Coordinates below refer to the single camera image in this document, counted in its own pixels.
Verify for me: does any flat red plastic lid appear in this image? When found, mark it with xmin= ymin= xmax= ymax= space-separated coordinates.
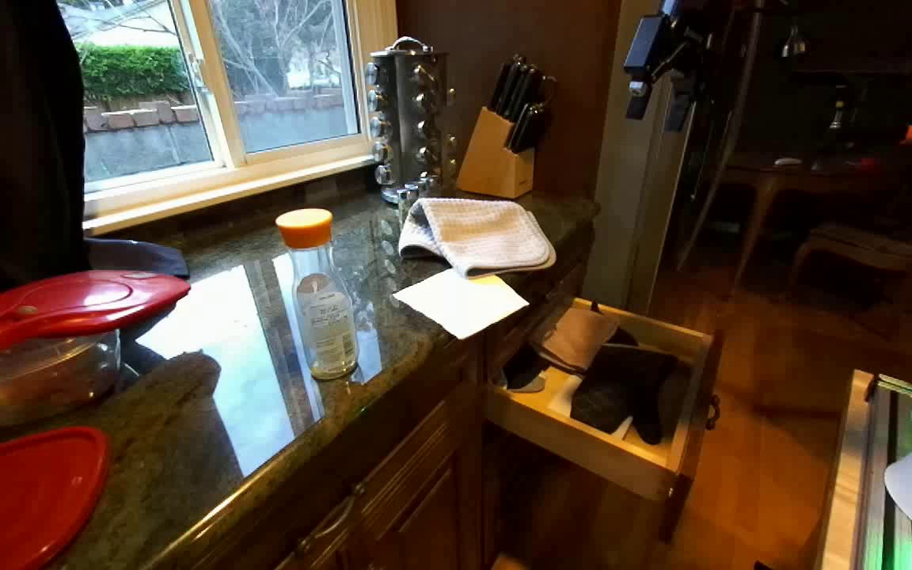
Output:
xmin=0 ymin=424 xmax=114 ymax=570

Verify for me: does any white paper napkin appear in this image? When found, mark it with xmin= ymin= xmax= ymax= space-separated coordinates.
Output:
xmin=390 ymin=266 xmax=532 ymax=343

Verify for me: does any wooden dining table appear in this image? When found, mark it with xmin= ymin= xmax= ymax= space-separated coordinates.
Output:
xmin=710 ymin=155 xmax=910 ymax=290

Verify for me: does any revolving metal spice rack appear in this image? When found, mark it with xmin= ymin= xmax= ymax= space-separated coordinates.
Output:
xmin=361 ymin=30 xmax=460 ymax=209

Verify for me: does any black curtain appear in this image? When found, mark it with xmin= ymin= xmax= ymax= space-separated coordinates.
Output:
xmin=0 ymin=0 xmax=92 ymax=318

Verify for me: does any black quilted oven mitt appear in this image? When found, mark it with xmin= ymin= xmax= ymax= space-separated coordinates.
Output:
xmin=567 ymin=343 xmax=694 ymax=446

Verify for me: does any grey-brown pot holder cloth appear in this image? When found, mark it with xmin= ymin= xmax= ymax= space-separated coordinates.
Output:
xmin=532 ymin=300 xmax=624 ymax=374

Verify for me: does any folded grey dish towel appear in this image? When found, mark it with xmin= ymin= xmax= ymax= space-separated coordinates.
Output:
xmin=395 ymin=194 xmax=561 ymax=277

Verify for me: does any tripod leg pole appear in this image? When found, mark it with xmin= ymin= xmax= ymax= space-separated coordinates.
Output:
xmin=674 ymin=0 xmax=765 ymax=275

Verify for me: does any wooden knife block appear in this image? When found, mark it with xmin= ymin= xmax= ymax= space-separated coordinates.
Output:
xmin=452 ymin=103 xmax=537 ymax=201

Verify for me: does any wooden cabinet under counter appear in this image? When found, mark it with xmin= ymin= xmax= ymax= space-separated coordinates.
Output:
xmin=141 ymin=343 xmax=495 ymax=570

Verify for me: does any red bowl lid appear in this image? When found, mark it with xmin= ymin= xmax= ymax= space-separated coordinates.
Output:
xmin=0 ymin=268 xmax=193 ymax=362

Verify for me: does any black-handled knife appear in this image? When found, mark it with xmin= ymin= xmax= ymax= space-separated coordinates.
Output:
xmin=488 ymin=54 xmax=519 ymax=117
xmin=523 ymin=73 xmax=557 ymax=128
xmin=502 ymin=59 xmax=534 ymax=121
xmin=508 ymin=102 xmax=549 ymax=155

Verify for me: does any open wooden drawer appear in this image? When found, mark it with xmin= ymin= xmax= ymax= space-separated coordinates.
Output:
xmin=482 ymin=295 xmax=721 ymax=507

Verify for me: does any small black cloth item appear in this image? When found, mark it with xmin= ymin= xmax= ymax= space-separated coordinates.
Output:
xmin=501 ymin=343 xmax=551 ymax=393

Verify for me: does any glass bowl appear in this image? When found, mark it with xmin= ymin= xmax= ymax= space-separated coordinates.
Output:
xmin=0 ymin=308 xmax=128 ymax=428

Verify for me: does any wooden chair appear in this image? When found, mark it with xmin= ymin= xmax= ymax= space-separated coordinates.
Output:
xmin=788 ymin=214 xmax=912 ymax=309

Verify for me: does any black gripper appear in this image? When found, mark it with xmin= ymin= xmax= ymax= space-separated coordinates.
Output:
xmin=622 ymin=0 xmax=717 ymax=135

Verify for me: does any white framed window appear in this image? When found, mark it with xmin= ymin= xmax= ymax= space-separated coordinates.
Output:
xmin=53 ymin=0 xmax=403 ymax=237

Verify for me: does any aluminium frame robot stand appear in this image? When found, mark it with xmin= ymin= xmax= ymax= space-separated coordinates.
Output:
xmin=813 ymin=364 xmax=912 ymax=570

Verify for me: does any clear bottle with orange cap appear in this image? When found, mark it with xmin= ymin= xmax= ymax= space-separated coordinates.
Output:
xmin=272 ymin=205 xmax=361 ymax=382

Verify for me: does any dark blue flat lid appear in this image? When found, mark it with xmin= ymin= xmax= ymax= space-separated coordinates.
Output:
xmin=81 ymin=234 xmax=193 ymax=283

